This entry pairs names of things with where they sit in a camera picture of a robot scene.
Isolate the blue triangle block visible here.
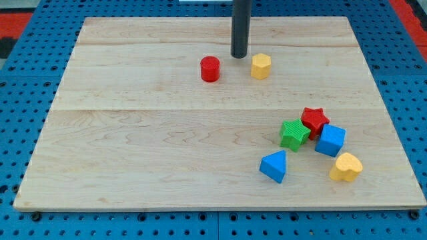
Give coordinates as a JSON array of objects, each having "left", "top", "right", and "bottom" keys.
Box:
[{"left": 259, "top": 150, "right": 287, "bottom": 184}]

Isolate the red cylinder block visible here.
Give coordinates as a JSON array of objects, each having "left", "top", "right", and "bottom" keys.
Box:
[{"left": 200, "top": 56, "right": 220, "bottom": 83}]

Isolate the light wooden board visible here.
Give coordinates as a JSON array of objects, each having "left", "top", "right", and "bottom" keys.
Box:
[{"left": 13, "top": 17, "right": 426, "bottom": 212}]

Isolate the yellow hexagon block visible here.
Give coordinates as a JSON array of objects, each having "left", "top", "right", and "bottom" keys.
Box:
[{"left": 250, "top": 53, "right": 272, "bottom": 80}]

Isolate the green star block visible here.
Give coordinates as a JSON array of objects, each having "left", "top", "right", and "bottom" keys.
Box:
[{"left": 280, "top": 119, "right": 311, "bottom": 152}]

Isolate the red star block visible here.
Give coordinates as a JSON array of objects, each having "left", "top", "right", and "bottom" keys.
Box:
[{"left": 300, "top": 107, "right": 330, "bottom": 141}]

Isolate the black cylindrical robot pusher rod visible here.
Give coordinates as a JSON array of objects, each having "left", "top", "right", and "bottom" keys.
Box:
[{"left": 230, "top": 0, "right": 252, "bottom": 59}]

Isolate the blue cube block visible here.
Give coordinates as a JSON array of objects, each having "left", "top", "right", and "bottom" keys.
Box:
[{"left": 315, "top": 124, "right": 346, "bottom": 157}]

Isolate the yellow heart block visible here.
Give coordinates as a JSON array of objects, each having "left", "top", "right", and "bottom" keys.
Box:
[{"left": 329, "top": 153, "right": 363, "bottom": 182}]

